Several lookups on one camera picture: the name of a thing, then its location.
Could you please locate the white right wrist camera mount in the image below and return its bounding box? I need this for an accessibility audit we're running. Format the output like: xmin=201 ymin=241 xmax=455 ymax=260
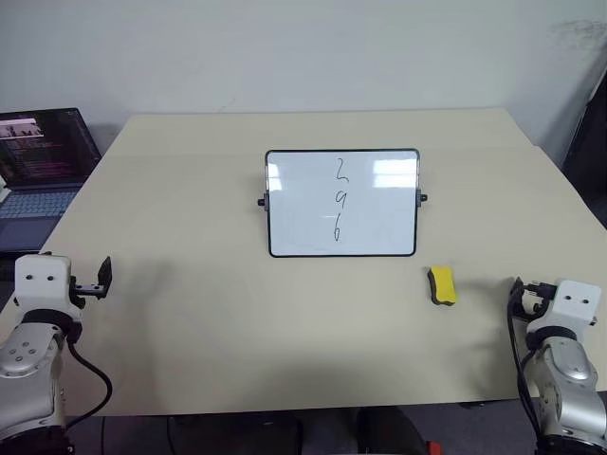
xmin=540 ymin=279 xmax=599 ymax=333

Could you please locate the small black-framed whiteboard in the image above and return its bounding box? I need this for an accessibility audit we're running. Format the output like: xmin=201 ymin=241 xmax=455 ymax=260
xmin=257 ymin=148 xmax=428 ymax=260

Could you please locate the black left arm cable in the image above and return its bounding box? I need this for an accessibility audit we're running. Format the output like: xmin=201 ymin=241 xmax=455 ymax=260
xmin=64 ymin=331 xmax=114 ymax=433

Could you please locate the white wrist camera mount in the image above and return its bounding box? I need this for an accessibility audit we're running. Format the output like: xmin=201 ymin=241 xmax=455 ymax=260
xmin=540 ymin=279 xmax=599 ymax=333
xmin=12 ymin=254 xmax=78 ymax=324

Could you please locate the black upright panel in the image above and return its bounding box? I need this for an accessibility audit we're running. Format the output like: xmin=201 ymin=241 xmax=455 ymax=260
xmin=561 ymin=61 xmax=607 ymax=208

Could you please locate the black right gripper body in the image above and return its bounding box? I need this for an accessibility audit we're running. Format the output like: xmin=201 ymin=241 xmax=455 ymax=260
xmin=520 ymin=282 xmax=558 ymax=319

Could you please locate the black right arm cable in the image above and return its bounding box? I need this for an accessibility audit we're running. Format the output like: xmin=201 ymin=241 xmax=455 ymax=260
xmin=506 ymin=289 xmax=545 ymax=440

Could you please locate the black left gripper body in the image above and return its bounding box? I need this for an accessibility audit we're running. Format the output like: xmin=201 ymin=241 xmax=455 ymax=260
xmin=69 ymin=275 xmax=108 ymax=310

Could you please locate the open grey laptop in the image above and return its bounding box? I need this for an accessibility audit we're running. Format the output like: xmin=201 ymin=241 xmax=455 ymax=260
xmin=0 ymin=107 xmax=103 ymax=252

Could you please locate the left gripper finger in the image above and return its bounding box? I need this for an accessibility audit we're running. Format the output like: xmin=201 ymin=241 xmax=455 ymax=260
xmin=96 ymin=256 xmax=114 ymax=291

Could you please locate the yellow and black eraser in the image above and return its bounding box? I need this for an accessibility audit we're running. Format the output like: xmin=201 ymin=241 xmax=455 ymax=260
xmin=428 ymin=265 xmax=460 ymax=305

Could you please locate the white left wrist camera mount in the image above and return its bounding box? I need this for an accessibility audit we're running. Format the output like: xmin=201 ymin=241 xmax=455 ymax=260
xmin=12 ymin=254 xmax=78 ymax=324

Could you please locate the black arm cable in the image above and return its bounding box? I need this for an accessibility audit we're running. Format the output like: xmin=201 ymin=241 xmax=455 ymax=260
xmin=506 ymin=289 xmax=545 ymax=440
xmin=64 ymin=331 xmax=114 ymax=433

